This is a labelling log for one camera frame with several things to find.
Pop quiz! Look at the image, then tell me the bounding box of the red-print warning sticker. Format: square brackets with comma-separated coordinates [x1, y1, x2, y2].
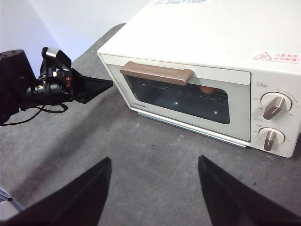
[253, 49, 301, 64]

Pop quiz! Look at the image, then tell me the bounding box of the metal wire oven rack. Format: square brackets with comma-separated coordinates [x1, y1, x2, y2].
[141, 82, 228, 98]

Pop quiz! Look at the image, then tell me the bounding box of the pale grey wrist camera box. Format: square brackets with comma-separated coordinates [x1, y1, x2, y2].
[41, 47, 72, 71]

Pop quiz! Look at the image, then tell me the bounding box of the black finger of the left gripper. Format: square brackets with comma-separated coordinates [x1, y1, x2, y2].
[71, 68, 95, 81]
[75, 79, 113, 105]

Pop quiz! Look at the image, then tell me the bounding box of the large cream temperature knob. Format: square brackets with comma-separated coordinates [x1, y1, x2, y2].
[260, 92, 293, 120]

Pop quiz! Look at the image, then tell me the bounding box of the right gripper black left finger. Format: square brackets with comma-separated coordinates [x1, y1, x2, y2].
[0, 157, 112, 226]

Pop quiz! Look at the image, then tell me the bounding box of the black cable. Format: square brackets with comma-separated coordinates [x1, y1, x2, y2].
[0, 103, 69, 127]

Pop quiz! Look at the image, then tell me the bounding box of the small cream timer knob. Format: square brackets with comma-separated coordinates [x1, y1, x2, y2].
[258, 127, 286, 151]

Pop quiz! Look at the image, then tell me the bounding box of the cream Toshiba toaster oven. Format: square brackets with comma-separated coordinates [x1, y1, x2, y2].
[96, 0, 301, 159]

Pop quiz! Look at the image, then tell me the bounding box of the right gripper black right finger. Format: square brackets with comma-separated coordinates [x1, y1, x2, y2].
[198, 155, 301, 226]

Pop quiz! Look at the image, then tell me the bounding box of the brown egg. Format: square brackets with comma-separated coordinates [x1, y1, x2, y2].
[199, 85, 218, 95]

